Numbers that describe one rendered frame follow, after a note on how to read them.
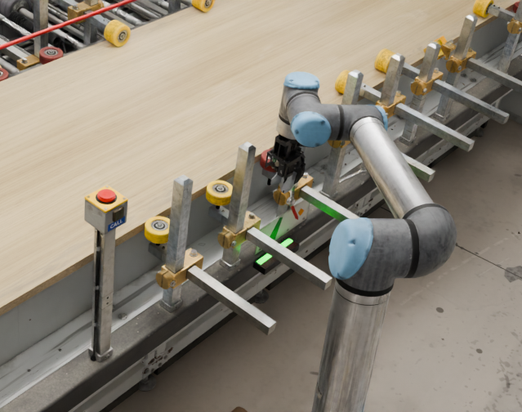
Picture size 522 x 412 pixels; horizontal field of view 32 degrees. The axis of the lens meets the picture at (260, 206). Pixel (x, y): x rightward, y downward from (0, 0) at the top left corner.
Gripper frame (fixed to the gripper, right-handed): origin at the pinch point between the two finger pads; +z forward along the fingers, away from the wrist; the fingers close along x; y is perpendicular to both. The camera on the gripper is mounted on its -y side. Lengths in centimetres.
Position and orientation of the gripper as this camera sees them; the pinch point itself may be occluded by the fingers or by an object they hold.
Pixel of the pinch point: (286, 187)
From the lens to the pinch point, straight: 252.2
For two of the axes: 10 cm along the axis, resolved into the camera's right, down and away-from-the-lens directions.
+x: 7.6, 4.8, -4.3
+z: -1.3, 7.7, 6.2
